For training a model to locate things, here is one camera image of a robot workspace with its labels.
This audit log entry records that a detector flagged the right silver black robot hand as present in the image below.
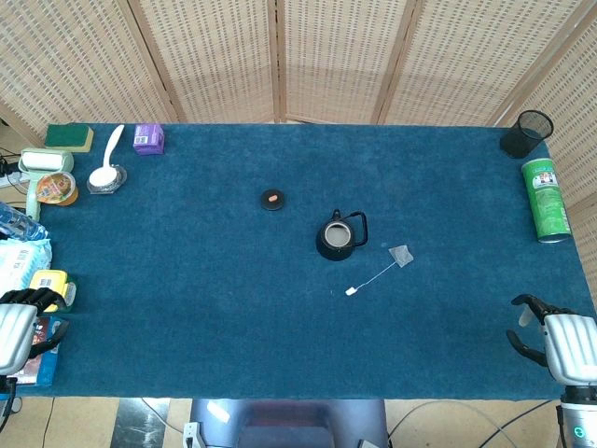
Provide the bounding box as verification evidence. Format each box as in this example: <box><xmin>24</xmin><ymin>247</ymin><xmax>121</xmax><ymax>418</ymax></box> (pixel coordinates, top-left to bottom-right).
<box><xmin>506</xmin><ymin>293</ymin><xmax>597</xmax><ymax>386</ymax></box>

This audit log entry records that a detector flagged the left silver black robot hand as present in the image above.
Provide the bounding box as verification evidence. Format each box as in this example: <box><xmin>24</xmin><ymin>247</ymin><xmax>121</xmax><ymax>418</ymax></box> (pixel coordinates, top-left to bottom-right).
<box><xmin>0</xmin><ymin>287</ymin><xmax>70</xmax><ymax>377</ymax></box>

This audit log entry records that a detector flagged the white tea bag with string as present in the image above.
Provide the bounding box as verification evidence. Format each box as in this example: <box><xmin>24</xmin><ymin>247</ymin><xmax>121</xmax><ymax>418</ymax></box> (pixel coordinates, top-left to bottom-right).
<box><xmin>344</xmin><ymin>243</ymin><xmax>415</xmax><ymax>297</ymax></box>

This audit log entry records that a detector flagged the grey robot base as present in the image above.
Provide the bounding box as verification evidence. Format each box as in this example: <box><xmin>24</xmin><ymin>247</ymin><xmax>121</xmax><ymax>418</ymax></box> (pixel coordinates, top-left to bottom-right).
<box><xmin>184</xmin><ymin>399</ymin><xmax>391</xmax><ymax>448</ymax></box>

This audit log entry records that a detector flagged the black teapot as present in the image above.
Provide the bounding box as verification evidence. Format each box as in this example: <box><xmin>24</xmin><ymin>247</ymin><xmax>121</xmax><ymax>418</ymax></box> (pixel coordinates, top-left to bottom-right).
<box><xmin>315</xmin><ymin>209</ymin><xmax>369</xmax><ymax>262</ymax></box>

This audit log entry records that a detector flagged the black teapot lid orange knob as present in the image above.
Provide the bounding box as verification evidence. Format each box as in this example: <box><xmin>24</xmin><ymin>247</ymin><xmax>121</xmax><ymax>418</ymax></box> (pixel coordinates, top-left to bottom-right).
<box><xmin>259</xmin><ymin>188</ymin><xmax>287</xmax><ymax>212</ymax></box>

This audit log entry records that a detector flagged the blue cookie box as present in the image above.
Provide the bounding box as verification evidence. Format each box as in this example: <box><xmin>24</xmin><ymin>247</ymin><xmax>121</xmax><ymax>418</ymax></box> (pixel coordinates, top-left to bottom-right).
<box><xmin>8</xmin><ymin>315</ymin><xmax>66</xmax><ymax>387</ymax></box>

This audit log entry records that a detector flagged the yellow green box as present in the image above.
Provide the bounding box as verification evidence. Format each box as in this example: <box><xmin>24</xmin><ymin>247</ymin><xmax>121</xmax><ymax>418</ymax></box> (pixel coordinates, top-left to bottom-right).
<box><xmin>28</xmin><ymin>269</ymin><xmax>78</xmax><ymax>314</ymax></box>

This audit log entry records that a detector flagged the white wet wipes pack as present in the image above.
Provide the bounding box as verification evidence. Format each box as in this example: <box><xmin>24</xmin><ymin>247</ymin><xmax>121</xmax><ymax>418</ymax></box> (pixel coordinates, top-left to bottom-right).
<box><xmin>0</xmin><ymin>237</ymin><xmax>52</xmax><ymax>304</ymax></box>

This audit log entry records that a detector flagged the clear water bottle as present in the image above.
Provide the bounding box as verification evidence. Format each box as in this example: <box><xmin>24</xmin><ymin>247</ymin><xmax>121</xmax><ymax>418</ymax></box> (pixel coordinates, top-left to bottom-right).
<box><xmin>0</xmin><ymin>201</ymin><xmax>49</xmax><ymax>243</ymax></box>

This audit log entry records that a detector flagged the green chip can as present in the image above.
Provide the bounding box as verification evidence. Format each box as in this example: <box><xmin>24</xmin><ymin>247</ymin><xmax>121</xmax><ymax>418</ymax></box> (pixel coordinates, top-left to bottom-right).
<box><xmin>521</xmin><ymin>157</ymin><xmax>573</xmax><ymax>245</ymax></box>

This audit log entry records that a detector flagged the orange snack cup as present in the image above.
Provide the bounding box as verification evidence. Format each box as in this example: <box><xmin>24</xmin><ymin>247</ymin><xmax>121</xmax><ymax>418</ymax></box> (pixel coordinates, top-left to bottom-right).
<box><xmin>35</xmin><ymin>171</ymin><xmax>79</xmax><ymax>207</ymax></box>

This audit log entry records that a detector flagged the light green lint roller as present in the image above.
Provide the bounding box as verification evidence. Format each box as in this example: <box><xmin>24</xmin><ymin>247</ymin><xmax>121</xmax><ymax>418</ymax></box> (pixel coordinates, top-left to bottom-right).
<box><xmin>18</xmin><ymin>147</ymin><xmax>75</xmax><ymax>221</ymax></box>

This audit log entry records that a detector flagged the white plastic spoon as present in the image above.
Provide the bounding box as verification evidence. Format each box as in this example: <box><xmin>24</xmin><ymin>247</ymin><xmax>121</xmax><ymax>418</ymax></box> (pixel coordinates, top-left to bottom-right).
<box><xmin>88</xmin><ymin>124</ymin><xmax>126</xmax><ymax>188</ymax></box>

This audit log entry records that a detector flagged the clear glass bowl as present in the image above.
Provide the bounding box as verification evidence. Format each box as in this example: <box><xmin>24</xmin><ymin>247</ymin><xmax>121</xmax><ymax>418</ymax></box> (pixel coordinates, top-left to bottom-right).
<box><xmin>86</xmin><ymin>163</ymin><xmax>129</xmax><ymax>196</ymax></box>

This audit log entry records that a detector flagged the green yellow sponge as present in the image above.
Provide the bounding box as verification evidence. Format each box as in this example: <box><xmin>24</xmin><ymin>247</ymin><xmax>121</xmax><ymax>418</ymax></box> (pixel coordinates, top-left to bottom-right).
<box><xmin>44</xmin><ymin>123</ymin><xmax>95</xmax><ymax>153</ymax></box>

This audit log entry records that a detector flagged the blue table cloth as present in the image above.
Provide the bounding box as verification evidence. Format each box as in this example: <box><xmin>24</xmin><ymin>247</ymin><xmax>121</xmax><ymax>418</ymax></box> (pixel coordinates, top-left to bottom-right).
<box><xmin>7</xmin><ymin>121</ymin><xmax>597</xmax><ymax>401</ymax></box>

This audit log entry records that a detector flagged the black mesh pen holder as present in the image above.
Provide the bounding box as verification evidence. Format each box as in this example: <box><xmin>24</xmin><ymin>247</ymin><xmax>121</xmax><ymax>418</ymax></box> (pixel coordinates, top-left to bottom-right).
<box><xmin>499</xmin><ymin>109</ymin><xmax>555</xmax><ymax>160</ymax></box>

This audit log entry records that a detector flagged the purple box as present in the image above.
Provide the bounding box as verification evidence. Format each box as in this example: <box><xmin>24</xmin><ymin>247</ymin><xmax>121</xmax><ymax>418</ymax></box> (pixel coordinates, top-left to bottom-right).
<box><xmin>132</xmin><ymin>123</ymin><xmax>166</xmax><ymax>156</ymax></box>

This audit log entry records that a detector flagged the bamboo folding screen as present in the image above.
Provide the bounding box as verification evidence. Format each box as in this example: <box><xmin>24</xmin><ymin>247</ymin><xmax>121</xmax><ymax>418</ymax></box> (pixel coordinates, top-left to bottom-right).
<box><xmin>0</xmin><ymin>0</ymin><xmax>597</xmax><ymax>290</ymax></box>

